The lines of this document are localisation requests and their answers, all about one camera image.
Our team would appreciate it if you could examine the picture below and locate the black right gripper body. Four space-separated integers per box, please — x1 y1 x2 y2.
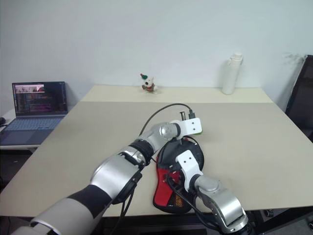
163 164 183 191

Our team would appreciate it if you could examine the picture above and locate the red and black bag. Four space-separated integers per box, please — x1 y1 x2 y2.
153 131 205 214

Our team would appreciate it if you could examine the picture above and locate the small plush dog toy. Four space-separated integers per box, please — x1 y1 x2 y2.
140 72 158 94

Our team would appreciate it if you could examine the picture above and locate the white water bottle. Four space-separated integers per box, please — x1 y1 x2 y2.
222 52 244 95

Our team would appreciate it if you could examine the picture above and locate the black office chair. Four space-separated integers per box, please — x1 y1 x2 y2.
285 54 313 144

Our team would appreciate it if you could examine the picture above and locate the open blue laptop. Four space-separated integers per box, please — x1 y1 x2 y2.
0 81 68 147

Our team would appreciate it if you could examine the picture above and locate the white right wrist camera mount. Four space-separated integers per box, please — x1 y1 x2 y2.
177 150 204 192

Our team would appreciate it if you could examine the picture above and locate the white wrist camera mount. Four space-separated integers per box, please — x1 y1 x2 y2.
177 150 204 192
169 117 202 139

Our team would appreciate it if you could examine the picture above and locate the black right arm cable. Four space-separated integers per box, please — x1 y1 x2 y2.
164 172 222 232

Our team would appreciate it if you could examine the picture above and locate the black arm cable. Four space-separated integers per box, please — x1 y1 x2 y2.
164 172 222 232
138 103 197 137

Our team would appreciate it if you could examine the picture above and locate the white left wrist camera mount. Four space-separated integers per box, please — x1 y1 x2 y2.
169 117 202 139

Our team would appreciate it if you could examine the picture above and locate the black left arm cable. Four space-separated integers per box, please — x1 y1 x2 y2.
138 103 197 137

